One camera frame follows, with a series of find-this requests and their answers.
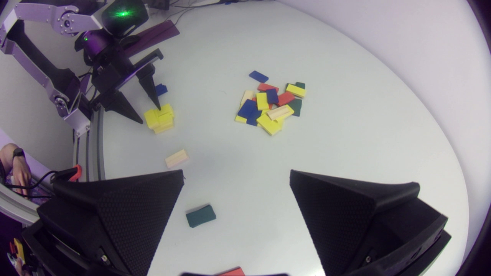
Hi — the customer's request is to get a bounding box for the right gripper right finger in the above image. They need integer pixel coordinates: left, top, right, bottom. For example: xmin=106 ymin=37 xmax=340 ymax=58
xmin=290 ymin=169 xmax=452 ymax=276

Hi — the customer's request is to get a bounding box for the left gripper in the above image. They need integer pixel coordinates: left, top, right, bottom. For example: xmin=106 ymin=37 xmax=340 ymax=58
xmin=90 ymin=48 xmax=165 ymax=125

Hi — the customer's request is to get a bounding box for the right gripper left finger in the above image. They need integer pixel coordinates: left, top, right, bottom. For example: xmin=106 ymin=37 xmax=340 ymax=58
xmin=22 ymin=169 xmax=185 ymax=276

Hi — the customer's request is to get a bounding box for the pile of yellow wooden blocks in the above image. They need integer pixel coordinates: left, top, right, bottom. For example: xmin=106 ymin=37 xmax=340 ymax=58
xmin=144 ymin=103 xmax=175 ymax=135

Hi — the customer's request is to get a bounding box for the person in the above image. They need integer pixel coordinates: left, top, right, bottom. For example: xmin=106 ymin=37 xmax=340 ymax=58
xmin=0 ymin=143 xmax=32 ymax=196

